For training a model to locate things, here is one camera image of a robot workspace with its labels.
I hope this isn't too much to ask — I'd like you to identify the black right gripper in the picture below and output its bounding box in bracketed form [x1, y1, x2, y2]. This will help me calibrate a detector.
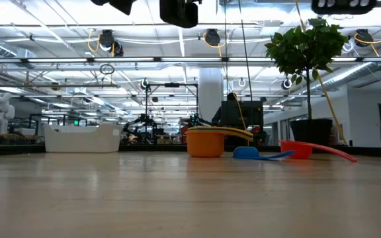
[311, 0, 378, 16]

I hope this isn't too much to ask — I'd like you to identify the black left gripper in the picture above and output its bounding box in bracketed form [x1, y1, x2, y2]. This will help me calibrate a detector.
[159, 0, 200, 29]

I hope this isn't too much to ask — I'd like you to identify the yellow measuring cup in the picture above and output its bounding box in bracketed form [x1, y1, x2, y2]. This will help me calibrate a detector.
[187, 126, 254, 140]

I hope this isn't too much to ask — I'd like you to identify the orange measuring cup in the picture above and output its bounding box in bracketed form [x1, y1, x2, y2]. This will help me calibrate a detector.
[186, 130, 254, 158]

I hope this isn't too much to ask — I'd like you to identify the red measuring cup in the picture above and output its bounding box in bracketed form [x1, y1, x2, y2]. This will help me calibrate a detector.
[279, 139, 359, 163]

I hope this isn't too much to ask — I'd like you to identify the small blue measuring cup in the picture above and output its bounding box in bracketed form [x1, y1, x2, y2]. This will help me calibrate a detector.
[232, 146, 296, 161]

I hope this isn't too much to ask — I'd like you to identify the white plastic basket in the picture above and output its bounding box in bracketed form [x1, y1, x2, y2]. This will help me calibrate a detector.
[44, 124, 122, 153]

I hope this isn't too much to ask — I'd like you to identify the green leafy plant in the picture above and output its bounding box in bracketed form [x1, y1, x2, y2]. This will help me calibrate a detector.
[265, 18, 349, 122]

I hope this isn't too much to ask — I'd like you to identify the background robot workstation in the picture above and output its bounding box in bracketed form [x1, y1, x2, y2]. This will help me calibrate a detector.
[122, 82, 211, 146]

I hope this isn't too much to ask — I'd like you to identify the person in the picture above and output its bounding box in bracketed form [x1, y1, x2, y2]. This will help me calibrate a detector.
[211, 92, 238, 130]

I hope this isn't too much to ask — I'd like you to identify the black monitor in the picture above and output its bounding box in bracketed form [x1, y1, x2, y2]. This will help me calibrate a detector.
[221, 100, 264, 129]

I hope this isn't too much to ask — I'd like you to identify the black plant pot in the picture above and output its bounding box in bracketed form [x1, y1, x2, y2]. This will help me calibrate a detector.
[289, 118, 333, 148]

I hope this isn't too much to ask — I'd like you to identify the black ceiling cable reel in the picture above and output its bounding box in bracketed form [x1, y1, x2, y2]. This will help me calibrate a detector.
[98, 28, 124, 57]
[205, 28, 221, 47]
[355, 28, 374, 47]

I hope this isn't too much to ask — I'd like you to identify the black hanging cable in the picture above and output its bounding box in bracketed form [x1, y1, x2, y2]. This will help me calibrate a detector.
[237, 0, 254, 102]

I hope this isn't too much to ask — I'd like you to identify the yellow hanging cable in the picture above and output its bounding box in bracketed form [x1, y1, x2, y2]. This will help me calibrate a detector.
[294, 0, 346, 140]

